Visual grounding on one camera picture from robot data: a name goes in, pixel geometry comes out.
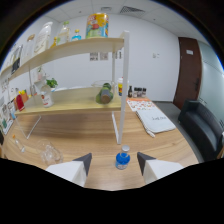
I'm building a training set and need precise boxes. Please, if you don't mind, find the orange patterned paper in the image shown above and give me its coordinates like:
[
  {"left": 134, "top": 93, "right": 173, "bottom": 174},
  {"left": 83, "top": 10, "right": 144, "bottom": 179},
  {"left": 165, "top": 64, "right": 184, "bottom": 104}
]
[{"left": 126, "top": 98, "right": 158, "bottom": 112}]

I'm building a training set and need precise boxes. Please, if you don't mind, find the yellow snack canister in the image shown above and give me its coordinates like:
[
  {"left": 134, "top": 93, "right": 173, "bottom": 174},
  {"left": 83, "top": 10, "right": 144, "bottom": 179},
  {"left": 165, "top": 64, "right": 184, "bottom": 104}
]
[{"left": 85, "top": 12, "right": 110, "bottom": 40}]

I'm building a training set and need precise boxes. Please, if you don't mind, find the white frame wooden shelf rack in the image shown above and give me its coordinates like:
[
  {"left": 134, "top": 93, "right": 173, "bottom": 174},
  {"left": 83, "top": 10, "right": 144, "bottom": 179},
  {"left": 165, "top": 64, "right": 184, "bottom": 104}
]
[{"left": 6, "top": 30, "right": 131, "bottom": 146}]

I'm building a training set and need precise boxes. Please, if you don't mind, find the green potted plant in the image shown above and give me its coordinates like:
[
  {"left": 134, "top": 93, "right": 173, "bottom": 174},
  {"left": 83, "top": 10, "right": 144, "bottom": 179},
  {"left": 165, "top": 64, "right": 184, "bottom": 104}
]
[{"left": 45, "top": 77, "right": 59, "bottom": 93}]

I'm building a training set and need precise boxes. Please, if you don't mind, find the brown door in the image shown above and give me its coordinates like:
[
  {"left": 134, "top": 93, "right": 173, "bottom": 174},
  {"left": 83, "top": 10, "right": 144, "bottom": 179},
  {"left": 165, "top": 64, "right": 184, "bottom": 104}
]
[{"left": 173, "top": 36, "right": 203, "bottom": 110}]

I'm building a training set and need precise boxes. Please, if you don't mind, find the black sofa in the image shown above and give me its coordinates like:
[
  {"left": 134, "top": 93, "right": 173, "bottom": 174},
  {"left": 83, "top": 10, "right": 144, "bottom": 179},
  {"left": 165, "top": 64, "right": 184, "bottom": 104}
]
[{"left": 177, "top": 99, "right": 224, "bottom": 162}]

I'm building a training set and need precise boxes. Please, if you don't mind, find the white notebook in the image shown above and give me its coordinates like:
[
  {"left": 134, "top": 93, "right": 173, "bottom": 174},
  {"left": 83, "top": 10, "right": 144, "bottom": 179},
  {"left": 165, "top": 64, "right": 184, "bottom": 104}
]
[{"left": 135, "top": 108, "right": 177, "bottom": 138}]

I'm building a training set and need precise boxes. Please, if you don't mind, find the white milk bottle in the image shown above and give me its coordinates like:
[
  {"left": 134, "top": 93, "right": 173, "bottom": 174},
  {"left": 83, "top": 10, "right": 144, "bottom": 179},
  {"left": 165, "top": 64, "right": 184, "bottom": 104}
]
[{"left": 33, "top": 21, "right": 54, "bottom": 56}]

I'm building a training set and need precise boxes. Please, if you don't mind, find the clear bottle with red label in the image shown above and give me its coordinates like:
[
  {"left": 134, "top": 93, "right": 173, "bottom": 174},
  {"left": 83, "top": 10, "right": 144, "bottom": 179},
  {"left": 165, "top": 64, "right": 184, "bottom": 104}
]
[{"left": 40, "top": 84, "right": 55, "bottom": 109}]

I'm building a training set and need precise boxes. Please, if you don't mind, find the blue liquid bottle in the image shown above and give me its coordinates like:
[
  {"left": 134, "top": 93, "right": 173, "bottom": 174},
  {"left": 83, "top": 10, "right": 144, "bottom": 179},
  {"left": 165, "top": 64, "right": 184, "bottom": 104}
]
[{"left": 115, "top": 144, "right": 132, "bottom": 171}]

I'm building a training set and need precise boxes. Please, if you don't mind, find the clear bottle with green cap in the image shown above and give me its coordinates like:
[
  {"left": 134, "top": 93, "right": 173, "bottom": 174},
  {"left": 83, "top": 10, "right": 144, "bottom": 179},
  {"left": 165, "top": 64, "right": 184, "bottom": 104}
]
[{"left": 55, "top": 21, "right": 71, "bottom": 46}]

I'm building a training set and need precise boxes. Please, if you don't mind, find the clear bottle with orange cap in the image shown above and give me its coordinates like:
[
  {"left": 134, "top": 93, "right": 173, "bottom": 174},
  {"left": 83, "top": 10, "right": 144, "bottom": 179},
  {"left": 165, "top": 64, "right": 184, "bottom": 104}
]
[{"left": 11, "top": 133, "right": 26, "bottom": 154}]

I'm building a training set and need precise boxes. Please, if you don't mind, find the red liquid bottle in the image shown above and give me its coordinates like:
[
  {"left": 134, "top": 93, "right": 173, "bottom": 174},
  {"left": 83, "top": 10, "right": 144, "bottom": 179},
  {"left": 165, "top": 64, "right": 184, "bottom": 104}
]
[{"left": 15, "top": 94, "right": 26, "bottom": 112}]

